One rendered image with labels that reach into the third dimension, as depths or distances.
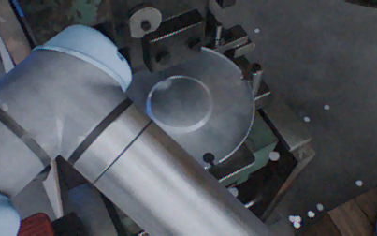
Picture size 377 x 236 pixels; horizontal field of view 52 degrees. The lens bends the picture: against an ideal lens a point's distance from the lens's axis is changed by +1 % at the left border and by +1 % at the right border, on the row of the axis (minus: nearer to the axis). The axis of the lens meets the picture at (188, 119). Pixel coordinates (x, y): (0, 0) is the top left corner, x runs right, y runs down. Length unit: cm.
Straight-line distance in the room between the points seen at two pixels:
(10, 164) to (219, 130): 48
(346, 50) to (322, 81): 24
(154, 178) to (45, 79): 11
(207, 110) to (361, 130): 114
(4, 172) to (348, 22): 198
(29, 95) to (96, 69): 6
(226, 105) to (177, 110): 10
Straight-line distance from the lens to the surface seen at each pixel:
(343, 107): 182
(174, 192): 31
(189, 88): 76
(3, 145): 30
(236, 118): 74
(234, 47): 91
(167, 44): 62
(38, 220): 72
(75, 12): 48
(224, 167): 70
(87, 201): 84
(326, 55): 197
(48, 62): 32
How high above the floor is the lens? 142
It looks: 60 degrees down
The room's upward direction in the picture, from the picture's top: 3 degrees clockwise
